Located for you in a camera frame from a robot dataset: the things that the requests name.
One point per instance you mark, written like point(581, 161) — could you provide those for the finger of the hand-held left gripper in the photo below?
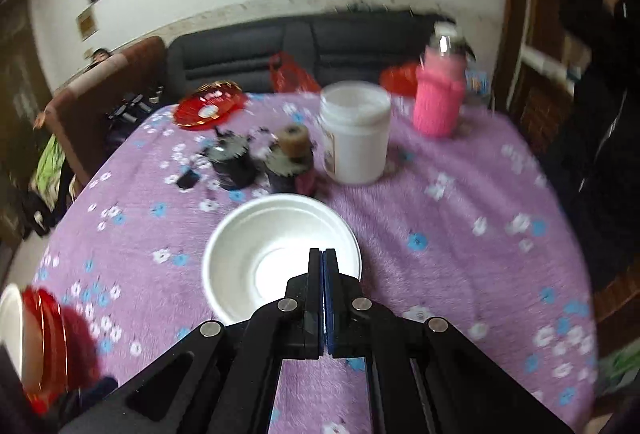
point(102, 389)

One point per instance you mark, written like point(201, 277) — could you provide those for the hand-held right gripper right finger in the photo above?
point(330, 314)

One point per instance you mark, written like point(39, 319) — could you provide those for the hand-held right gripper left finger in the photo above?
point(314, 294)

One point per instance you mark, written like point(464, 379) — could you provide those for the red plate with gold rim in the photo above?
point(47, 344)
point(400, 79)
point(207, 107)

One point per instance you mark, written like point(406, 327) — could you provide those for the white paper bowl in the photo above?
point(250, 259)

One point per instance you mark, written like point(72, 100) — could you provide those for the beige bowl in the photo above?
point(12, 334)

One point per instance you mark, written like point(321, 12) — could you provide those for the black jar with cork lid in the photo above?
point(292, 159)

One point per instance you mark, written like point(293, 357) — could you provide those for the purple floral tablecloth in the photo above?
point(450, 239)

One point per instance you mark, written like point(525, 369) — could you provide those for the white plastic jar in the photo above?
point(355, 139)

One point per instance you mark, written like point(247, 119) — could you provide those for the black binder clip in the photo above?
point(189, 179)

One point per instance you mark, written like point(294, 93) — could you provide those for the red plastic bag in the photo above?
point(290, 74)

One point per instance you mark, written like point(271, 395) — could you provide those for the green cloth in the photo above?
point(47, 169)

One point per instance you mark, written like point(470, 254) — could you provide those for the bottle with pink knitted sleeve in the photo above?
point(437, 99)

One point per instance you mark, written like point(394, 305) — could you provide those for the dark grey sofa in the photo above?
point(350, 44)

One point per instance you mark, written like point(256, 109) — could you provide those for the black bag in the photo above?
point(132, 114)

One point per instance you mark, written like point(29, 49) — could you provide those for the clear plastic bag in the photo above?
point(477, 82)

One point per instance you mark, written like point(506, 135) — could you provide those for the brown armchair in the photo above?
point(90, 114)

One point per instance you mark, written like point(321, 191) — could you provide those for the small wall plaque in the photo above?
point(87, 22)

